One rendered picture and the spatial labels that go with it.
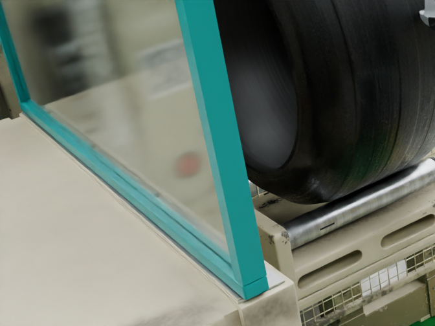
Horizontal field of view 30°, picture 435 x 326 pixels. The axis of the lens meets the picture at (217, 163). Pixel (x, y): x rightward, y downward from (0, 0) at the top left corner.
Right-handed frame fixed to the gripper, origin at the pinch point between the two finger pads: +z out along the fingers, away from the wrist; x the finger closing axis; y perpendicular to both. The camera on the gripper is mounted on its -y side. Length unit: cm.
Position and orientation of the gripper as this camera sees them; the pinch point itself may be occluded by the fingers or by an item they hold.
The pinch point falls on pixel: (428, 17)
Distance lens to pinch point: 120.4
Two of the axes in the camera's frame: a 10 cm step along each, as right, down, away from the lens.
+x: -8.6, 3.5, -3.6
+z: -4.4, -1.8, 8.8
